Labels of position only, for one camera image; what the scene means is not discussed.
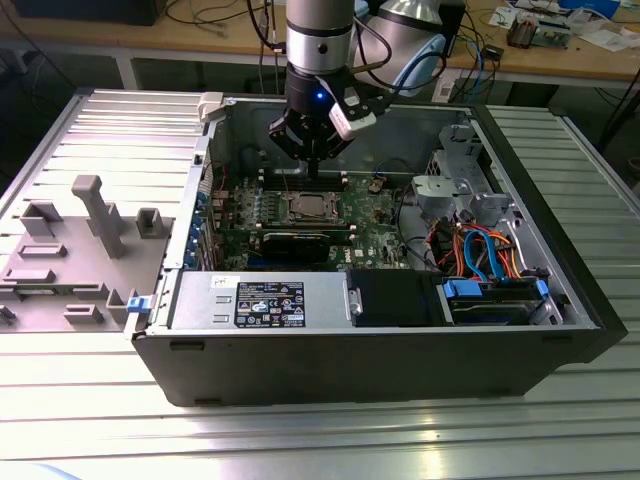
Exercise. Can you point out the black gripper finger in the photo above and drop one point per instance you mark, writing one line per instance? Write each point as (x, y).
(335, 147)
(285, 132)

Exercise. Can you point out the silver CPU plate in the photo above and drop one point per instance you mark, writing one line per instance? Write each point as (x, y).
(311, 205)

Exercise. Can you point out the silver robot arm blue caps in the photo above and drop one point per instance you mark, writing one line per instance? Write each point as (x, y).
(317, 30)

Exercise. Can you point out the black RAM slot bank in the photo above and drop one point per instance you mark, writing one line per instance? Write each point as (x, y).
(300, 228)
(275, 184)

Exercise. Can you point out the green motherboard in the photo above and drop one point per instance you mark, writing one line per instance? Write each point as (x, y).
(370, 235)

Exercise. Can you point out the black graphics card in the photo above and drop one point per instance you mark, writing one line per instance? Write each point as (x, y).
(295, 247)

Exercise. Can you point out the silver drive bay cage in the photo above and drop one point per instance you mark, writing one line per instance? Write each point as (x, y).
(457, 160)

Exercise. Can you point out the long wooden desk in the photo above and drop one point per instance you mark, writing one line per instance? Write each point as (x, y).
(150, 37)

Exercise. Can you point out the black tower box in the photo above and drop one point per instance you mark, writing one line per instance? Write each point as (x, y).
(457, 30)

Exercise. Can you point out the small black box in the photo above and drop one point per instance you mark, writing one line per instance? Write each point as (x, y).
(492, 52)

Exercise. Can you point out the silver power supply with label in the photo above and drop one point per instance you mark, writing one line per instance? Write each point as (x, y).
(200, 300)

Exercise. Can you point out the hard disk in blue carrier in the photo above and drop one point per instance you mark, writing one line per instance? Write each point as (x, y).
(460, 290)

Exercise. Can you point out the copper heat sink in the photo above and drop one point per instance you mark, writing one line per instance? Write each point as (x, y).
(522, 32)

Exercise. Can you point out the black open PC case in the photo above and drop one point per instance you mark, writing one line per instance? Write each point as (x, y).
(350, 370)

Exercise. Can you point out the blue case latch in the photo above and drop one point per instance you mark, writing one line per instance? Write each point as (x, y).
(137, 305)

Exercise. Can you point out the black monitor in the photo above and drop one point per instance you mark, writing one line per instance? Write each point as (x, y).
(75, 12)

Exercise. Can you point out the green circuit board device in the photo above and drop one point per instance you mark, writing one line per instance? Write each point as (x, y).
(552, 35)

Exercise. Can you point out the grey plastic parts rack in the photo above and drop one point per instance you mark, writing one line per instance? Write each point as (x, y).
(75, 270)

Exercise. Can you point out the blue box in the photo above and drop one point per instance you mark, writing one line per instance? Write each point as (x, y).
(590, 6)

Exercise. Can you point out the white paper sheets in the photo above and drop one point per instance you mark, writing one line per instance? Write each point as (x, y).
(607, 40)

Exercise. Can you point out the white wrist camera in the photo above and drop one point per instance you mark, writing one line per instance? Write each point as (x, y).
(352, 125)

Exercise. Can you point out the silver metal bracket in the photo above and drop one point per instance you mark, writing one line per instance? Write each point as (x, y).
(435, 192)

